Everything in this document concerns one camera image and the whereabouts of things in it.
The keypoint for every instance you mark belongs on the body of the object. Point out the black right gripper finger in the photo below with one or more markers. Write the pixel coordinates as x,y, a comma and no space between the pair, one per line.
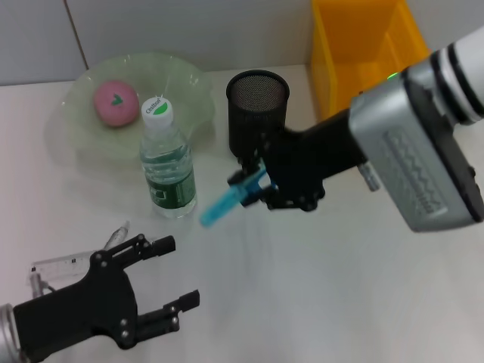
281,200
236,177

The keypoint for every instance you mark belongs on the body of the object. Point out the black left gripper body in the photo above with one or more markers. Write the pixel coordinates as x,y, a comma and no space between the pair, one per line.
83,310

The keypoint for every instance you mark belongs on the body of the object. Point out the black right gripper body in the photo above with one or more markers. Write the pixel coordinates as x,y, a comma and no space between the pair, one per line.
314,155

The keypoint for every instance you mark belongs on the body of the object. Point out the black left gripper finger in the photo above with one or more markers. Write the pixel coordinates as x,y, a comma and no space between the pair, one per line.
164,246
189,300

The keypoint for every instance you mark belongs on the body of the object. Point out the blue scissors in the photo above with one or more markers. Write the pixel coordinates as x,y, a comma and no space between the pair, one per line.
223,206

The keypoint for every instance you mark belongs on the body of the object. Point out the clear plastic ruler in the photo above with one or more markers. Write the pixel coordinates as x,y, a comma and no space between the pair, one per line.
60,266

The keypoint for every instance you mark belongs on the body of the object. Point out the clear green-label water bottle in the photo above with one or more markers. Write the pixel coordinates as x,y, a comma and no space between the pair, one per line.
168,170

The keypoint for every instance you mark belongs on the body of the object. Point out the pink peach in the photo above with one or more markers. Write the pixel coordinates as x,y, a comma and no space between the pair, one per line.
115,104

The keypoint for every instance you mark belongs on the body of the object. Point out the black mesh pen holder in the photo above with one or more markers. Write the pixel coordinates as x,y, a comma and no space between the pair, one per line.
257,113

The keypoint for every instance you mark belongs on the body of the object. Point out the green glass fruit plate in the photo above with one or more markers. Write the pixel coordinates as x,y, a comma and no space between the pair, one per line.
185,87

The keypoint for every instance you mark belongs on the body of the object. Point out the yellow plastic bin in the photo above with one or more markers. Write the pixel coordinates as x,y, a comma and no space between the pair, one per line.
332,56

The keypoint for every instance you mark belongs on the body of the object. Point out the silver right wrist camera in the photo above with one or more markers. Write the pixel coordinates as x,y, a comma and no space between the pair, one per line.
412,151

